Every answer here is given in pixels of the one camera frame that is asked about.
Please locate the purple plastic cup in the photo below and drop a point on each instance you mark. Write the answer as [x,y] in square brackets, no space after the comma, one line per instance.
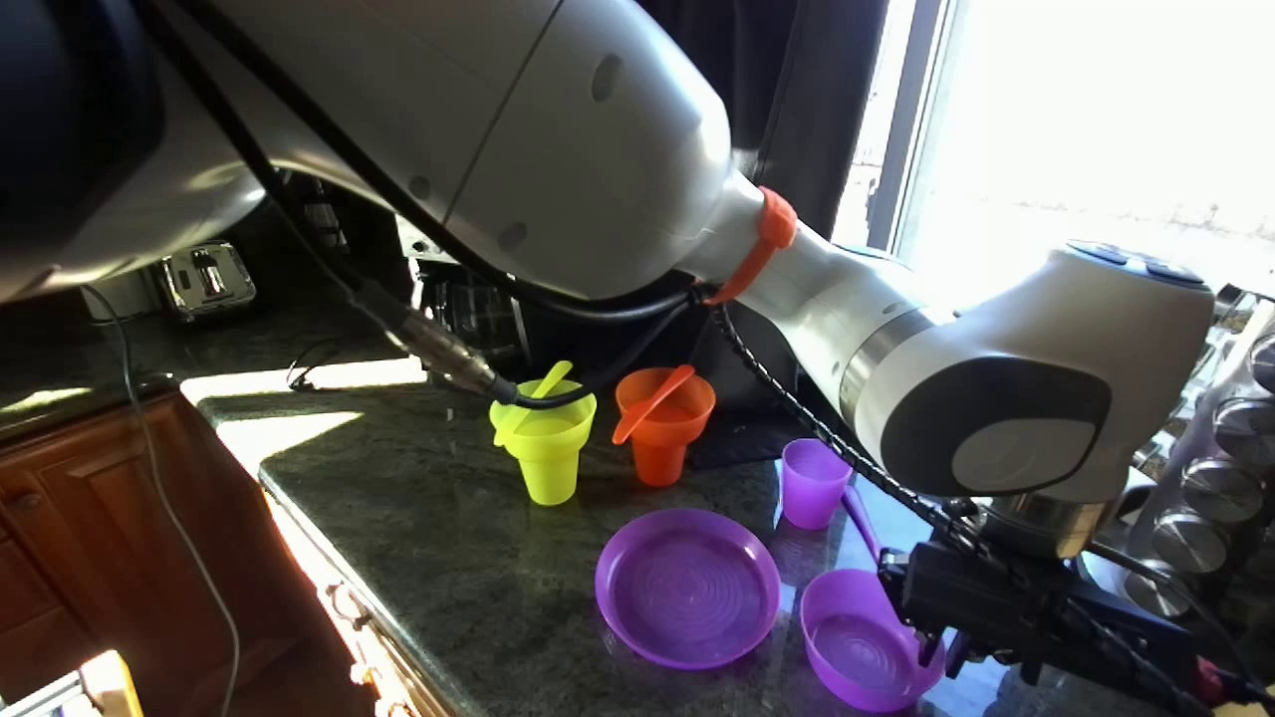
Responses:
[813,482]

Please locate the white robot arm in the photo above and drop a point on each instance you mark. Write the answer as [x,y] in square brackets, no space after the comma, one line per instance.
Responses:
[598,147]

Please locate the orange plastic spoon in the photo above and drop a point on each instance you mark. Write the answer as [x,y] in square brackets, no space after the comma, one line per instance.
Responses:
[656,404]

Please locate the yellow-green plastic spoon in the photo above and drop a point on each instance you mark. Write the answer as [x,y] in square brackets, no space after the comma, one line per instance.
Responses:
[547,379]

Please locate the orange plastic cup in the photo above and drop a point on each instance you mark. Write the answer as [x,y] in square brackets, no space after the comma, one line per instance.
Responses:
[659,444]

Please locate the chrome toaster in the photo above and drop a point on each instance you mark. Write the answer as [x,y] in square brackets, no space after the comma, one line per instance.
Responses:
[209,281]

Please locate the stainless steel coffee maker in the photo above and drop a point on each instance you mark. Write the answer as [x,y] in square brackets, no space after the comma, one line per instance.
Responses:
[461,320]

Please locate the bright window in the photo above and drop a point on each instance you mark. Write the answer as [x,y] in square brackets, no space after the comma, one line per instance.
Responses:
[1101,121]

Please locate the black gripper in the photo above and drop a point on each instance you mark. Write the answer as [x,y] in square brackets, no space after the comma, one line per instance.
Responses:
[1049,613]

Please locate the brown wooden cabinet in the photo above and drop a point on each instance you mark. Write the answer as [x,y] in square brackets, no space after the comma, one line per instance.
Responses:
[105,561]

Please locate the purple plastic bowl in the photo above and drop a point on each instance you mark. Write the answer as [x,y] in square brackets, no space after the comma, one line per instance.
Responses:
[859,650]

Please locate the yellow-green plastic cup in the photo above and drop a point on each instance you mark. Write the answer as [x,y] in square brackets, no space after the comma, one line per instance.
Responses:
[547,459]

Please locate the dark curtain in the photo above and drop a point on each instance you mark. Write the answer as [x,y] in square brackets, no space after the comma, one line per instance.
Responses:
[784,83]

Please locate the pale wooden board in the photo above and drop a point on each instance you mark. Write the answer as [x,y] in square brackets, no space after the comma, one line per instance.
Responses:
[81,691]

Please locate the purple plastic plate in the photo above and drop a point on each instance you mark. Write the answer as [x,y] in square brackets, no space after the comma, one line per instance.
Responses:
[684,590]

